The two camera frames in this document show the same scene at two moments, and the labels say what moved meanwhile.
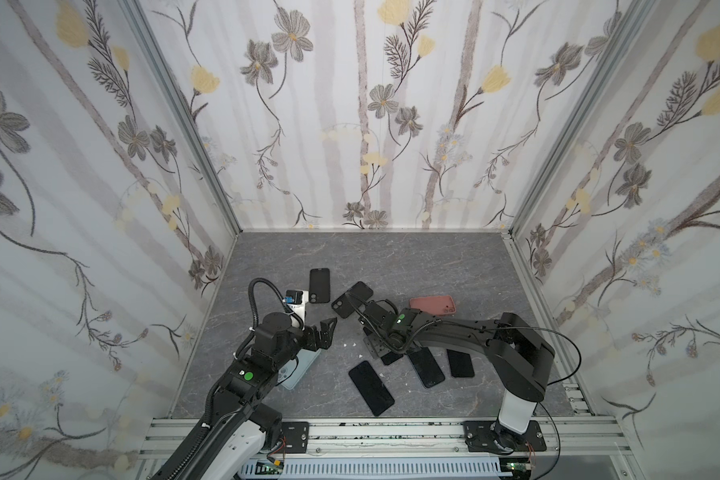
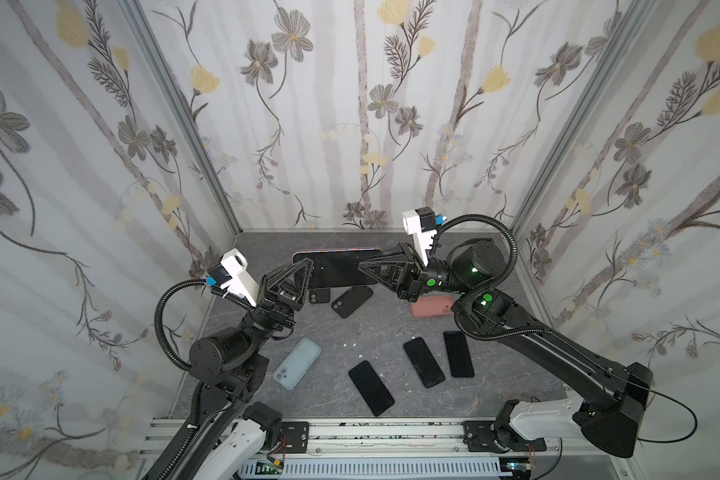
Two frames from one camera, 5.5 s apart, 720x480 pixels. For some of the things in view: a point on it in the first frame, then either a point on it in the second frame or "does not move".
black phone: [427, 366] does not move
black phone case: [352, 299] does not move
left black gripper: [324, 335] -> [273, 309]
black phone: [460, 364] does not move
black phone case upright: [319, 285] does not move
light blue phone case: [293, 370] does not move
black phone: [391, 357] -> [334, 267]
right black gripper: [375, 315] -> [408, 280]
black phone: [372, 390] does not move
